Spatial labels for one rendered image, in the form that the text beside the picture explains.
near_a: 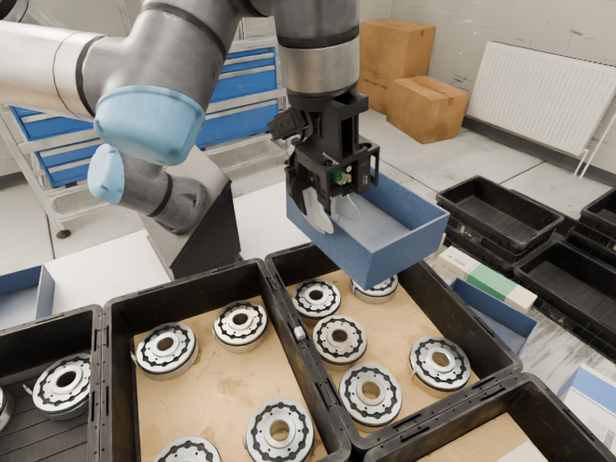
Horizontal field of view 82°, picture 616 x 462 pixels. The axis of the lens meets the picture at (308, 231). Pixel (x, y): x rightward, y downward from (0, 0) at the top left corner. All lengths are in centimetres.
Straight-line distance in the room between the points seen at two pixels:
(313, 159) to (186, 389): 48
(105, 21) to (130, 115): 289
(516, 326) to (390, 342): 37
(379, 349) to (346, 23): 56
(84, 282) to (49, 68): 85
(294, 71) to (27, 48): 22
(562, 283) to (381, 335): 111
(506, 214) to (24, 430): 172
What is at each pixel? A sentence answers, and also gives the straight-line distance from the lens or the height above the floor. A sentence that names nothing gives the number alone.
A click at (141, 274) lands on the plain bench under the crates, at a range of 112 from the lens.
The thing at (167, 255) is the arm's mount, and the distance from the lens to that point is 98.
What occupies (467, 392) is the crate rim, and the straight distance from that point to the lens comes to 61.
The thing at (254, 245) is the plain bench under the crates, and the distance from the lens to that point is 111.
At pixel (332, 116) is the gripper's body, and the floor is 131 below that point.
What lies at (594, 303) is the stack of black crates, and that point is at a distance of 173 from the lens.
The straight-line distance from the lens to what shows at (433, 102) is 332.
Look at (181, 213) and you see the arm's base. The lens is 90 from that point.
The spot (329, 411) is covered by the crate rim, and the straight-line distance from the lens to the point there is 57.
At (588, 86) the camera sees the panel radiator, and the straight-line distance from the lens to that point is 330.
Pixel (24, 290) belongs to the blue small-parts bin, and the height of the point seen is 70.
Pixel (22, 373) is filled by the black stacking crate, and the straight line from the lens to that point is 86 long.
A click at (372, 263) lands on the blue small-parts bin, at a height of 112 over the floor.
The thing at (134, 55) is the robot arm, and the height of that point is 137.
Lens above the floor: 143
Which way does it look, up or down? 40 degrees down
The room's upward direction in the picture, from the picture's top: straight up
